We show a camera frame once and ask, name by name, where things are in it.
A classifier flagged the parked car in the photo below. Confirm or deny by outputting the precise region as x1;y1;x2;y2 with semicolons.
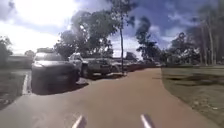
68;52;113;79

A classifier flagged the row of parked cars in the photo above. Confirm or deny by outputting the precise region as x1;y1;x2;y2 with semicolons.
109;57;161;74

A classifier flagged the tall thin tree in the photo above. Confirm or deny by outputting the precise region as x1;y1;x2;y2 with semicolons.
106;0;138;74

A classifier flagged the paved footpath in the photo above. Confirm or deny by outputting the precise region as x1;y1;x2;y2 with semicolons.
0;68;221;128

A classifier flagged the big spreading tree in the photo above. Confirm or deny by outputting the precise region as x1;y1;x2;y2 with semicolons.
53;9;119;59

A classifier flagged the dark tree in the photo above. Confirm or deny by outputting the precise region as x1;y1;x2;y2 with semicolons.
134;16;163;63

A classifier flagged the dark car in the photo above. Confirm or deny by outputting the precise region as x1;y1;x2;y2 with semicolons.
30;51;81;95

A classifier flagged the robot's own part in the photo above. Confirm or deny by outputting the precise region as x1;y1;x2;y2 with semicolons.
71;114;84;128
139;113;153;128

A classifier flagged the grass field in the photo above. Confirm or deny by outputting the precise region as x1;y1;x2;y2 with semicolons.
160;65;224;128

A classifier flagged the wood of tall trees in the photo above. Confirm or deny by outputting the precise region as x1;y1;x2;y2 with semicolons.
159;0;224;66

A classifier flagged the grey asphalt car park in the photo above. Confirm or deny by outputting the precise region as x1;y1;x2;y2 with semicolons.
0;68;34;111

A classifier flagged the small tree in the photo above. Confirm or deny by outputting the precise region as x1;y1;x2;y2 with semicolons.
0;35;14;68

